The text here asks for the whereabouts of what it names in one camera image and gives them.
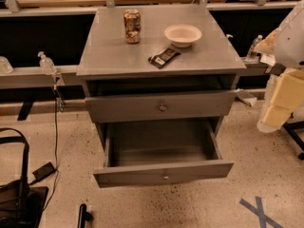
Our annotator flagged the grey top drawer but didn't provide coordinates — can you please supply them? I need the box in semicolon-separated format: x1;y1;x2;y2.
85;90;236;123

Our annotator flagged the clear bottle far left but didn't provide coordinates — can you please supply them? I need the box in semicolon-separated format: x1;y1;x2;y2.
0;56;13;74

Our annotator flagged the crushed soda can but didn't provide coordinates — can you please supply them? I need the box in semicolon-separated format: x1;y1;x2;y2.
123;9;141;44

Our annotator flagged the black snack bar wrapper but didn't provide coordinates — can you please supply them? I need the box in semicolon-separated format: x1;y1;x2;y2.
148;47;180;69

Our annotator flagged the grey drawer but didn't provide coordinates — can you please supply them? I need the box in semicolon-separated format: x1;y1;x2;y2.
85;90;236;123
94;119;234;187

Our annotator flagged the grey drawer cabinet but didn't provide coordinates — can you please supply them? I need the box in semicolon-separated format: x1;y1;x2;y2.
76;4;247;178

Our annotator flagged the white box on floor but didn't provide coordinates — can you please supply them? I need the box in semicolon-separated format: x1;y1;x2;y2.
237;89;257;106

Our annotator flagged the clear plastic water bottle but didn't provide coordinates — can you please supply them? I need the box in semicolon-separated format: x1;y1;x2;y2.
245;35;263;62

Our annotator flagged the black bag with strap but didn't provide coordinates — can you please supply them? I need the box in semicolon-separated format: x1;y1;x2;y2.
0;128;48;228

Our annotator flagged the black handle bottom edge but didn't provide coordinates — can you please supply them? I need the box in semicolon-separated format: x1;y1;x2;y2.
77;203;94;228

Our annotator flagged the black power adapter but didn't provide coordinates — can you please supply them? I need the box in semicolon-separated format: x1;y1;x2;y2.
32;161;56;181

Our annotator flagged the white paper bowl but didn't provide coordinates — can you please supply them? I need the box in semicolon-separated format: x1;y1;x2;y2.
164;24;202;48

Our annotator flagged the black power cable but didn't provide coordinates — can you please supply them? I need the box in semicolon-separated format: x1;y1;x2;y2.
29;85;62;212

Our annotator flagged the black stand base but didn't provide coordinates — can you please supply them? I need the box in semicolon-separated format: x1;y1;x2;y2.
283;122;304;161

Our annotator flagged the clear sanitizer pump bottle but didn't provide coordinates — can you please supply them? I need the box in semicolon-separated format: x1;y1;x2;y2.
38;51;57;75

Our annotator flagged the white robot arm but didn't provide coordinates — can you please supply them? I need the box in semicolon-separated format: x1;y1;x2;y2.
256;0;304;133

